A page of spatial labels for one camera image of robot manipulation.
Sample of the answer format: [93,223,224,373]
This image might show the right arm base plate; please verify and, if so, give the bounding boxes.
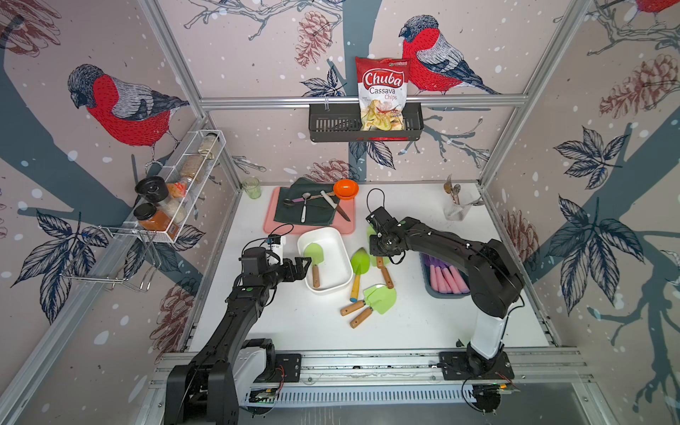
[437,349,515,381]

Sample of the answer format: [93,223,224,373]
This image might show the orange plastic bowl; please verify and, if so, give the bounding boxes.
[333,179,359,200]

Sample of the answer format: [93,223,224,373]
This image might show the iridescent spoon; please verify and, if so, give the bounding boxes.
[283,195,322,207]

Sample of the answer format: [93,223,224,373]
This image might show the green shovel yellow handle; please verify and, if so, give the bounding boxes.
[350,248,371,303]

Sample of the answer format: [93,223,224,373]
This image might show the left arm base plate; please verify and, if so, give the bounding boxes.
[253,352,302,384]

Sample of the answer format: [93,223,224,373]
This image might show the green shovel wooden handle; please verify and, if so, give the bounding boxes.
[350,299,394,329]
[340,285,397,316]
[304,243,324,290]
[367,224,394,289]

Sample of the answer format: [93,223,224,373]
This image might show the orange spice jar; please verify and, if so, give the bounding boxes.
[133,203,179,237]

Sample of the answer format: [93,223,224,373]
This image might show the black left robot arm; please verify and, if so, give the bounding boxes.
[163,247,312,424]

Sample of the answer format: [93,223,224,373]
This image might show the dark green cloth napkin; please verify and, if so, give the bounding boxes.
[274,177,339,226]

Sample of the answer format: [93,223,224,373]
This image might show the Chuba cassava chips bag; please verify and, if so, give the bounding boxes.
[355,58,410,131]

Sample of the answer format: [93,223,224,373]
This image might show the teal storage tray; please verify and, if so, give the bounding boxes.
[420,253,471,299]

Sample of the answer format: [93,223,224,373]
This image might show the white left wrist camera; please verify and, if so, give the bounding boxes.
[266,235,286,264]

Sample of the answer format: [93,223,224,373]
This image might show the white wire spice rack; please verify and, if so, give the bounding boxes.
[133,129,225,245]

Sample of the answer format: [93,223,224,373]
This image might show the metal spoon white handle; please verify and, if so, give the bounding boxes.
[300,192,311,223]

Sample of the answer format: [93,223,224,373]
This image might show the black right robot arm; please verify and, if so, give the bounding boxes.
[367,207,524,376]

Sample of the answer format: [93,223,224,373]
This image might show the purple shovel pink handle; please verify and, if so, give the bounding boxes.
[449,266,470,294]
[424,255,440,293]
[437,260,461,295]

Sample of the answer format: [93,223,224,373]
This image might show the pink cutting board tray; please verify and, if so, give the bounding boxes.
[262,187,357,235]

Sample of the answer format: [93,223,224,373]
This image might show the small green glass cup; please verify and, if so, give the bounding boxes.
[242,177,262,199]

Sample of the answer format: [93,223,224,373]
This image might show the clear glass with cutlery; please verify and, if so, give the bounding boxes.
[444,175,483,221]

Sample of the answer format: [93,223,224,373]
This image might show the white handled knife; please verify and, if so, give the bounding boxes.
[321,191,351,221]

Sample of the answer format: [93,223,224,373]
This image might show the black lid spice jar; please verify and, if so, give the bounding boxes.
[135,175,169,204]

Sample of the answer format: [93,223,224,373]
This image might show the black wire wall basket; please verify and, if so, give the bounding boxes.
[308,104,424,143]

